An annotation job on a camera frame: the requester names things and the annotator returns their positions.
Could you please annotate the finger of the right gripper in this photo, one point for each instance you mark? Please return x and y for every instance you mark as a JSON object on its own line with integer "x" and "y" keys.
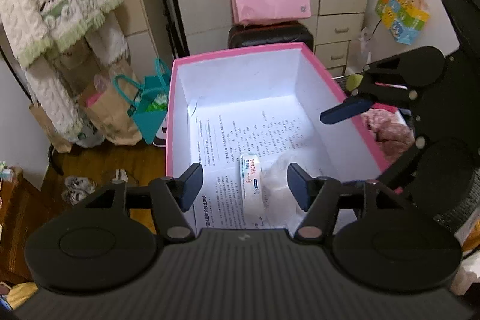
{"x": 349, "y": 108}

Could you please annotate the pink cardboard box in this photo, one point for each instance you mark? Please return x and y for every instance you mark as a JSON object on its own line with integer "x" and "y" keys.
{"x": 284, "y": 72}

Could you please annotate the black suitcase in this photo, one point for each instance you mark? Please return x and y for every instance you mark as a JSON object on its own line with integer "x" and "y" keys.
{"x": 279, "y": 33}

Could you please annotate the left sneaker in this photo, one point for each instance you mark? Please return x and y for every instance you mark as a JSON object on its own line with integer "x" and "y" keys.
{"x": 77, "y": 189}

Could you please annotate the brown paper bag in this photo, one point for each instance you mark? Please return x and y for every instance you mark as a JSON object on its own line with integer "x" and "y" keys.
{"x": 106, "y": 108}

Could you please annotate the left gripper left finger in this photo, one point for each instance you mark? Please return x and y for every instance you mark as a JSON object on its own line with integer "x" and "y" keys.
{"x": 171, "y": 198}

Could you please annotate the colourful gift bag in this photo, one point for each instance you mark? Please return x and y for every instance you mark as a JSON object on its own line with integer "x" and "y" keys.
{"x": 404, "y": 19}

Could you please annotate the teal gift bag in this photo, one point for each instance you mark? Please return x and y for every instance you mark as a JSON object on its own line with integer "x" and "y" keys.
{"x": 149, "y": 105}

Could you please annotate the pink floral cloth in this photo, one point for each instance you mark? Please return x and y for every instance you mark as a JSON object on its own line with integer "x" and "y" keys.
{"x": 392, "y": 137}

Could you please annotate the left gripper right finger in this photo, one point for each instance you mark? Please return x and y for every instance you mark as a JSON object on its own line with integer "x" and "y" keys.
{"x": 318, "y": 198}

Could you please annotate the cream knit cardigan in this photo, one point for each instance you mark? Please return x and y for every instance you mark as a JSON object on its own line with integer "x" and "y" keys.
{"x": 41, "y": 31}

